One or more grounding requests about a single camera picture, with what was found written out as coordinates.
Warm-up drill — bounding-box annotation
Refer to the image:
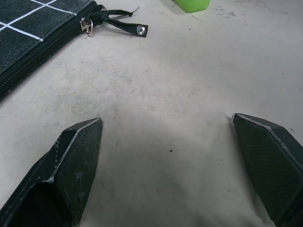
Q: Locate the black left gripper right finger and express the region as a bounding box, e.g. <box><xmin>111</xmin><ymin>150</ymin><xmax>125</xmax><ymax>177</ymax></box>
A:
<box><xmin>232</xmin><ymin>113</ymin><xmax>303</xmax><ymax>227</ymax></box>

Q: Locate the bright green object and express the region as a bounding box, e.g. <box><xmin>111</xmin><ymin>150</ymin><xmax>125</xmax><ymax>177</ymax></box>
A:
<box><xmin>170</xmin><ymin>0</ymin><xmax>211</xmax><ymax>14</ymax></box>

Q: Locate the dark grid-pattern zipper pouch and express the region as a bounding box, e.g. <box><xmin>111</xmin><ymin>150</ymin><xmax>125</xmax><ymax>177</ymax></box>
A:
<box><xmin>0</xmin><ymin>0</ymin><xmax>149</xmax><ymax>102</ymax></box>

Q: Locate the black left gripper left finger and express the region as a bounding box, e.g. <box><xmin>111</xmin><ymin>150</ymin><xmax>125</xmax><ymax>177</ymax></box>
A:
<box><xmin>0</xmin><ymin>117</ymin><xmax>104</xmax><ymax>227</ymax></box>

